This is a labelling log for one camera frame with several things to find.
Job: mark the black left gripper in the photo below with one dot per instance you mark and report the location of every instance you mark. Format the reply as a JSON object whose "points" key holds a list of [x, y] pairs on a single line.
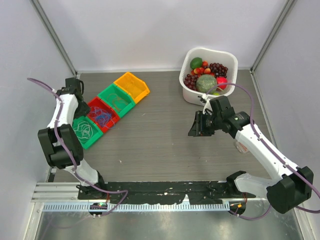
{"points": [[83, 111]]}

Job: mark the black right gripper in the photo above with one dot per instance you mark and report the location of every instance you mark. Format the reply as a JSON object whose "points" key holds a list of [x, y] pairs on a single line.
{"points": [[198, 129]]}

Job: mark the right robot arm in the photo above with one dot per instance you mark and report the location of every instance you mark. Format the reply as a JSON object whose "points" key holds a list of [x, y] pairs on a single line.
{"points": [[288, 186]]}

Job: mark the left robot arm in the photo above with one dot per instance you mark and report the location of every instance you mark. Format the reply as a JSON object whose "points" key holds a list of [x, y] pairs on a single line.
{"points": [[60, 145]]}

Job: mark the red plastic bin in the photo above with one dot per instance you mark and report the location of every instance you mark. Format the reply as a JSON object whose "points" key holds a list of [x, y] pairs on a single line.
{"points": [[102, 114]]}

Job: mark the green plastic bin at end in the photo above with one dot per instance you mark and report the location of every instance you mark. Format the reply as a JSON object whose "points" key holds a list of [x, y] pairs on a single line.
{"points": [[86, 131]]}

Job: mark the green plastic bin beside yellow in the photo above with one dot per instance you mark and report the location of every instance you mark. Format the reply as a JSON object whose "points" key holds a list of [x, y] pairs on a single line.
{"points": [[118, 99]]}

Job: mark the red and white card box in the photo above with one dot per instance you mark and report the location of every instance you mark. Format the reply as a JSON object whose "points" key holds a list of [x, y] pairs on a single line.
{"points": [[240, 147]]}

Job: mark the red apple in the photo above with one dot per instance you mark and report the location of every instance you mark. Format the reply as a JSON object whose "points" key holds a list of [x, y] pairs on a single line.
{"points": [[222, 82]]}

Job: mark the red and yellow peaches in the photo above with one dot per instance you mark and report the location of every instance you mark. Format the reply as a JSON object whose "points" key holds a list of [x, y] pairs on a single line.
{"points": [[203, 70]]}

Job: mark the dark purple grape bunch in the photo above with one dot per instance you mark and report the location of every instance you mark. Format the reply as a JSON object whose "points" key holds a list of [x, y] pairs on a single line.
{"points": [[218, 70]]}

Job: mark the green lime fruit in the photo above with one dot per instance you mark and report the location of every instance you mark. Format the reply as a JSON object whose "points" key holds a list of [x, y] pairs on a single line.
{"points": [[196, 62]]}

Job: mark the white plastic fruit basket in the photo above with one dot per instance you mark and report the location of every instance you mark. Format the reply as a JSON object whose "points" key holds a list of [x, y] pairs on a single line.
{"points": [[211, 56]]}

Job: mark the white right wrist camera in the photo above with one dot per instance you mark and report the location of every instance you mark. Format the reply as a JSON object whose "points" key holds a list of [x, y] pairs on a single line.
{"points": [[207, 108]]}

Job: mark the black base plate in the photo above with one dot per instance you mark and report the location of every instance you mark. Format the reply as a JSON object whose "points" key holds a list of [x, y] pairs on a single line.
{"points": [[163, 192]]}

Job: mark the white perforated cable duct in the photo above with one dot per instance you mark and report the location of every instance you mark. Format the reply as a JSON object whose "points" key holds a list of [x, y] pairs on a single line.
{"points": [[94, 207]]}

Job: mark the aluminium frame post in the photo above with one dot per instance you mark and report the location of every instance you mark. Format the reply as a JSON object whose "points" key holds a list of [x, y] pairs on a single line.
{"points": [[53, 35], [284, 13]]}

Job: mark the right aluminium frame post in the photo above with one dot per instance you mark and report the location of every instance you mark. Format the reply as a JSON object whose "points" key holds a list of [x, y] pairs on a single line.
{"points": [[284, 13]]}

